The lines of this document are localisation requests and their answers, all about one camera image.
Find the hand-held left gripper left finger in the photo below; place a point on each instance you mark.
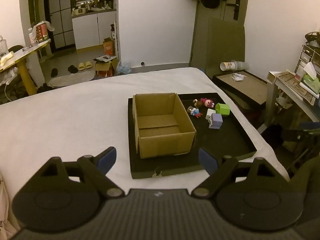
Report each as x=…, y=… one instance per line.
x=108, y=156

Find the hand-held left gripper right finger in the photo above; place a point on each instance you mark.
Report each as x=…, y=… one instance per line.
x=207, y=162

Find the black tray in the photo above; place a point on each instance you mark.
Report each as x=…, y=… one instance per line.
x=220, y=145

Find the purple cube toy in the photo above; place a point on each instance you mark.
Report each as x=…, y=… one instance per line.
x=216, y=120

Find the white cube toy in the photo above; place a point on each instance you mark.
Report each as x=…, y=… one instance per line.
x=210, y=113

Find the small blue red figurine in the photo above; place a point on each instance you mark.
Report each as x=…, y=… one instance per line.
x=195, y=112

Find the green cube toy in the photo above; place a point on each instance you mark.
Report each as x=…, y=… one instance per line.
x=223, y=109

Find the brown-haired figurine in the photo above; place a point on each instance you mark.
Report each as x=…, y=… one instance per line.
x=197, y=103

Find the pink figurine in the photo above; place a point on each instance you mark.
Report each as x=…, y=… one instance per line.
x=207, y=102

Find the black side table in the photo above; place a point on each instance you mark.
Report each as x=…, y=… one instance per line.
x=247, y=87

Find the grey desk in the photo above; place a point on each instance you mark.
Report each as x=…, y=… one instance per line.
x=270, y=105

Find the oval floor mat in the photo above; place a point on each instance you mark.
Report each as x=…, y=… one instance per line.
x=72, y=78

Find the cardboard box with magazine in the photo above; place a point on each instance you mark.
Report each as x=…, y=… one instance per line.
x=102, y=67

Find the blue plastic bag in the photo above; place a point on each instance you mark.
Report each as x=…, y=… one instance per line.
x=124, y=68

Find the crumpled white paper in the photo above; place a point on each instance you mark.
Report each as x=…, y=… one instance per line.
x=237, y=77

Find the dark floor clothes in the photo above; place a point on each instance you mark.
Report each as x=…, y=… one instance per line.
x=45, y=88

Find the yellow slipper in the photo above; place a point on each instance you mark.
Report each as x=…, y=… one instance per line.
x=82, y=66
x=89, y=65

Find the black slipper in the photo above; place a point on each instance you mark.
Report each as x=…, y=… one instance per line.
x=54, y=72
x=73, y=69

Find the printed paper cup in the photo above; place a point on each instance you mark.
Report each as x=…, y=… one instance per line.
x=228, y=66

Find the clear plastic cup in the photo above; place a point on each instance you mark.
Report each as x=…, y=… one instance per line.
x=243, y=65

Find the person's olive trouser leg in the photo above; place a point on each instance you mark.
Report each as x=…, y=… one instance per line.
x=310, y=180

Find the dark folding chair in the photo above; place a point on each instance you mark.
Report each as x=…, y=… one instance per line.
x=307, y=130

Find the small white box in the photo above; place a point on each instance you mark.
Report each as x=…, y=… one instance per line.
x=271, y=77

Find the orange box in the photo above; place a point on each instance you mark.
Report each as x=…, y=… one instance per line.
x=108, y=47

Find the round yellow-legged table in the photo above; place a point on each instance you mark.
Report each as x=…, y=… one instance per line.
x=25, y=77

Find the patterned desk mat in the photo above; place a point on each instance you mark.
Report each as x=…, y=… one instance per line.
x=290, y=81

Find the olive leaning board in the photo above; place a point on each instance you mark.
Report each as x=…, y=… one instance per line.
x=220, y=45

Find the dark bottle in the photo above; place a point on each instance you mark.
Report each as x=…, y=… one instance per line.
x=113, y=32

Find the white cabinet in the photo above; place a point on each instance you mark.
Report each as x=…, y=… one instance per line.
x=87, y=30

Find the green tissue pack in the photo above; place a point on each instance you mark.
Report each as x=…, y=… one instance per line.
x=311, y=82

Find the eyeglasses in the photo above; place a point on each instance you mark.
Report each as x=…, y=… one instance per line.
x=32, y=45

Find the red box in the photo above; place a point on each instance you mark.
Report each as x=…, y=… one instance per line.
x=41, y=32

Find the cream soft item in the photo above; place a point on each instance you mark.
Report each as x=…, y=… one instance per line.
x=6, y=58

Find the dark round chair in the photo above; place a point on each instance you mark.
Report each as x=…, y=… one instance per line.
x=15, y=48

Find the clear plastic bag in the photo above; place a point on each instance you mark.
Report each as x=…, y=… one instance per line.
x=50, y=26

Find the small drawer organizer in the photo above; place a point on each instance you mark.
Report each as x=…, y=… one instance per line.
x=306, y=55

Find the grid glass door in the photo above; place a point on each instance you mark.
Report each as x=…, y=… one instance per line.
x=61, y=17

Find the small white appliance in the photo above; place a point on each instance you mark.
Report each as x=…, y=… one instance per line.
x=79, y=11

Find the clear bottle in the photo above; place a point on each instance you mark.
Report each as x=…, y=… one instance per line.
x=3, y=46

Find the olive door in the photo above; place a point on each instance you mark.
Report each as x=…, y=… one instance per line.
x=225, y=10

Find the woven basket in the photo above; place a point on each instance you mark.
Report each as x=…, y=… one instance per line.
x=312, y=38

